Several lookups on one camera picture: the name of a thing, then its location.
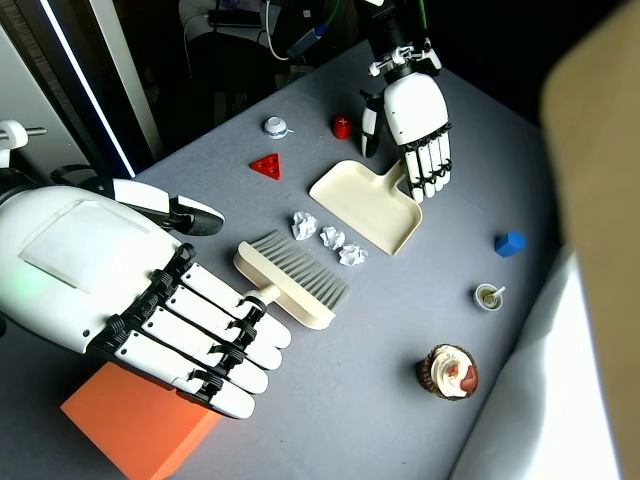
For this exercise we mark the toy cupcake with cream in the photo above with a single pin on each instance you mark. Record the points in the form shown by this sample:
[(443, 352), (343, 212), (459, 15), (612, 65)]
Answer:
[(450, 372)]

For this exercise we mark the glowing white light strip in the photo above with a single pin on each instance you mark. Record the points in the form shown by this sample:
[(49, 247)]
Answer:
[(85, 85)]

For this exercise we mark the white paper ball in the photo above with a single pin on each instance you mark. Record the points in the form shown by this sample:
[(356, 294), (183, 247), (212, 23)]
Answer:
[(332, 237), (305, 225), (352, 255)]

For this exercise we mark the tan cardboard panel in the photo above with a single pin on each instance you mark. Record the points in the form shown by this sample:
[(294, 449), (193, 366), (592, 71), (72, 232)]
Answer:
[(600, 200)]

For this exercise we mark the grey table cloth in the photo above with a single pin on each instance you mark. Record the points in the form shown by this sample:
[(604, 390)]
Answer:
[(350, 400)]

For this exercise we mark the black box device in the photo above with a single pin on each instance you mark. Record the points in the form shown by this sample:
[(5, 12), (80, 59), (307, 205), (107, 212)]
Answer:
[(235, 19)]

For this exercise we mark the red cylinder block white cross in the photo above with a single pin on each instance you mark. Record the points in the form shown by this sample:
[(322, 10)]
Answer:
[(342, 127)]

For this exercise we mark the small white teacup blue print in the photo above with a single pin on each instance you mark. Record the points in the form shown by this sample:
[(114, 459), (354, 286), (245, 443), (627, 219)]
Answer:
[(275, 127)]

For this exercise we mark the red triangle block three holes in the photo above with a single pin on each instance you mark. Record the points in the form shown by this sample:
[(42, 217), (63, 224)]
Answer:
[(267, 167)]

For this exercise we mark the white frame post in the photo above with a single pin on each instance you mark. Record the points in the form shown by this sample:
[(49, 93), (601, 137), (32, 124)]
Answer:
[(125, 75)]

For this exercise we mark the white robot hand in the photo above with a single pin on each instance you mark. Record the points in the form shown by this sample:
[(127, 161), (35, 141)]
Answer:
[(415, 110), (75, 260)]

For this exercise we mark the blue prism block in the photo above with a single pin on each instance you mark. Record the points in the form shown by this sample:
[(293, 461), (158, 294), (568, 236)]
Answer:
[(510, 245)]

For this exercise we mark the orange foam block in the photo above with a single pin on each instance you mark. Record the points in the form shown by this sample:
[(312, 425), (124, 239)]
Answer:
[(135, 430)]

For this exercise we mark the small bowl with spoon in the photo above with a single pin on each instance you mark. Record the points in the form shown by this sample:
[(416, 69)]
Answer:
[(487, 297)]

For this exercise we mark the cream plastic dustpan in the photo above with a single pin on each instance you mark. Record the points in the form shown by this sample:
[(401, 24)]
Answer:
[(365, 200)]

